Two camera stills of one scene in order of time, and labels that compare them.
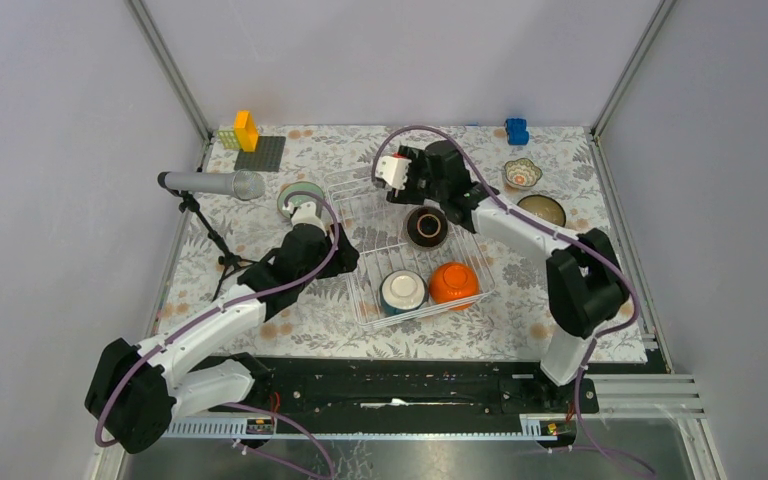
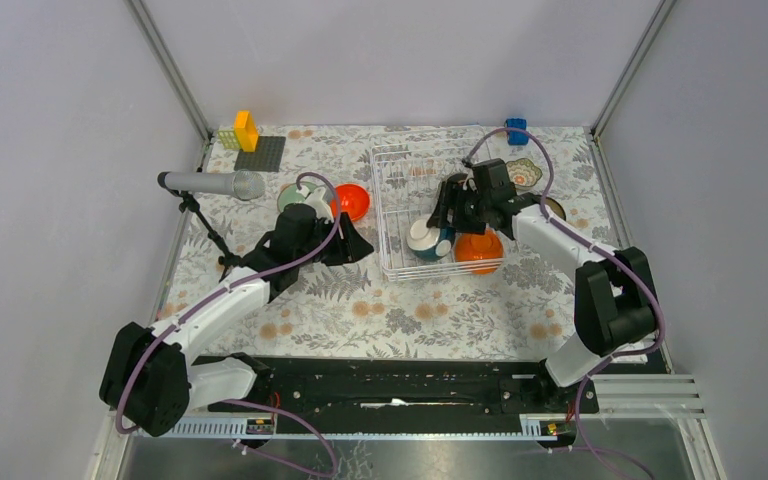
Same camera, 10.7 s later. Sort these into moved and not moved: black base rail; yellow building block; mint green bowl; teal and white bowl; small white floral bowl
Moved: teal and white bowl
Not moved: black base rail; yellow building block; mint green bowl; small white floral bowl
